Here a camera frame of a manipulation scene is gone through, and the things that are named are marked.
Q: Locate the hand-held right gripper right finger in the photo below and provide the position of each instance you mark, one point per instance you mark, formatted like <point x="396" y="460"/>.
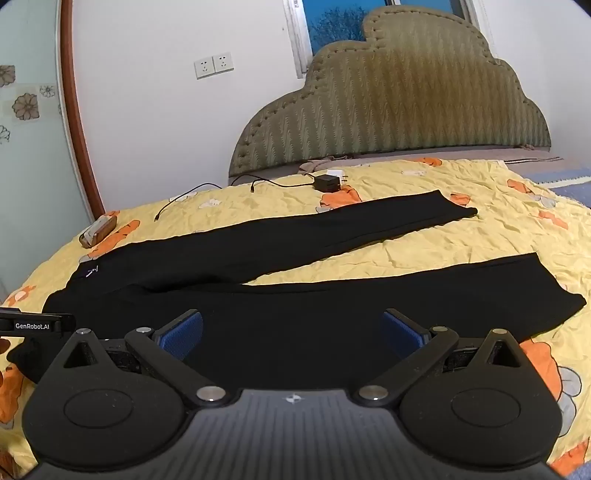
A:
<point x="404" y="334"/>

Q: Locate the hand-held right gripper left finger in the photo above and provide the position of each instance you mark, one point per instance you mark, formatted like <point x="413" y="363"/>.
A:
<point x="180" y="334"/>

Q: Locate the black pants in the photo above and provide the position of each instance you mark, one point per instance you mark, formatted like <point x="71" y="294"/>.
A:
<point x="277" y="314"/>

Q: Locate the brown holder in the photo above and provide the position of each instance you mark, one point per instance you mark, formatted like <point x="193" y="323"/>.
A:
<point x="98" y="230"/>

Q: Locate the yellow printed blanket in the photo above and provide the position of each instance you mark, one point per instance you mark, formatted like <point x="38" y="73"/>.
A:
<point x="461" y="230"/>

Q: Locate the frosted glass door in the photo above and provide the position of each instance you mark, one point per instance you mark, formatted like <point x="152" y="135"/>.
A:
<point x="32" y="184"/>

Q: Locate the white charger plug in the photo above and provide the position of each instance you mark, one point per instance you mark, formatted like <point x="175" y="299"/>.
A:
<point x="344" y="177"/>

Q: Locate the black charger adapter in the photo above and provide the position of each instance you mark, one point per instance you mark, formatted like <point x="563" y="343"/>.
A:
<point x="325" y="183"/>

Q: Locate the beige cloth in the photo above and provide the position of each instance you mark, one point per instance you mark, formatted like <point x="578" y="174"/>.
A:
<point x="314" y="166"/>

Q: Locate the blue patterned mat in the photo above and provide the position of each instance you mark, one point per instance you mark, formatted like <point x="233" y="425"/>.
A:
<point x="570" y="184"/>

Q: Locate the olive padded headboard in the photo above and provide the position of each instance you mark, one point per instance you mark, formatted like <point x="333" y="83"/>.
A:
<point x="392" y="101"/>

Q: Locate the brown wooden door frame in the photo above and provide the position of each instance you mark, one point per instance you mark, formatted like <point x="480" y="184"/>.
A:
<point x="76" y="115"/>

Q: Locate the white wall socket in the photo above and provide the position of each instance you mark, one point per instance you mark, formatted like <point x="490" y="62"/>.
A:
<point x="222" y="63"/>
<point x="203" y="69"/>

